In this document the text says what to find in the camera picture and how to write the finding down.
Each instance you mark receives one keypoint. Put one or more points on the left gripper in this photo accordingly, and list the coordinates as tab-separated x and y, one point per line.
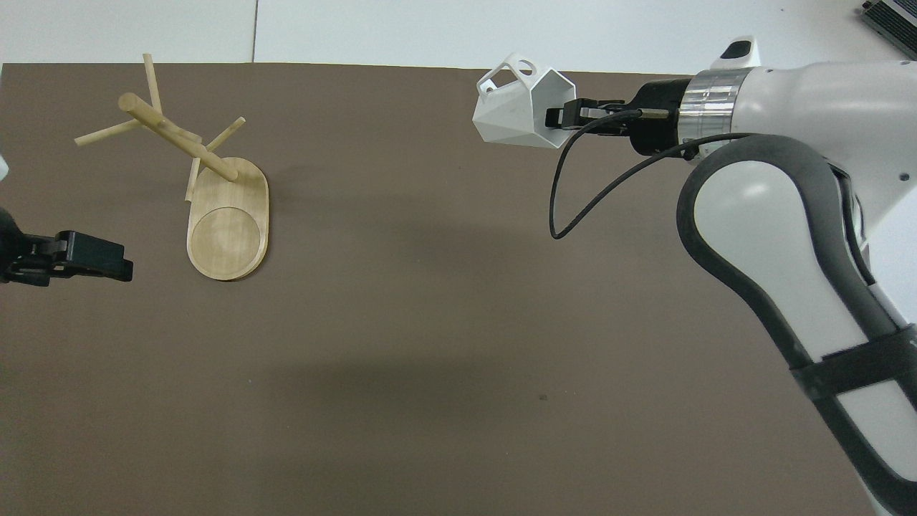
8	236

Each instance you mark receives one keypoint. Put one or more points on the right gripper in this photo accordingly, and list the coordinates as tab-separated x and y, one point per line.
655	97

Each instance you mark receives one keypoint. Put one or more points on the white geometric cup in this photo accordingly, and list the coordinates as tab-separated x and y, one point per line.
509	115

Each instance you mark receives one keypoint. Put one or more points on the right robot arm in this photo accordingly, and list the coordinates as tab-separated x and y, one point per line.
781	215

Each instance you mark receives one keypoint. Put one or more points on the wooden cup rack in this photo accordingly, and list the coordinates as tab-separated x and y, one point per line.
228	229

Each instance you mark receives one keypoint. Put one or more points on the grey ribbed device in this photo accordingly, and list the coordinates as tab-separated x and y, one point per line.
894	16

